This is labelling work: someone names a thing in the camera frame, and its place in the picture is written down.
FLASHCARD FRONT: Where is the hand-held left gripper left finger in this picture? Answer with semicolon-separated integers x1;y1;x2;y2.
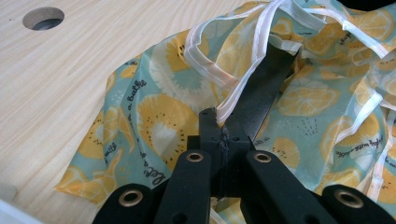
186;106;226;200

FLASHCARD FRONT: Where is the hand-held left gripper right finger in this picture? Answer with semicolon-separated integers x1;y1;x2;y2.
223;134;256;200

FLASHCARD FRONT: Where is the lemon print cloth bib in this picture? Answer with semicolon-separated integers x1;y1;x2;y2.
54;0;396;224

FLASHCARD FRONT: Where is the black rectangular case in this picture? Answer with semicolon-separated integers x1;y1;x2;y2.
222;42;299;142

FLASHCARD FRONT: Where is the white plastic tray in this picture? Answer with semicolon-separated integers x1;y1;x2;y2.
0;183;43;224

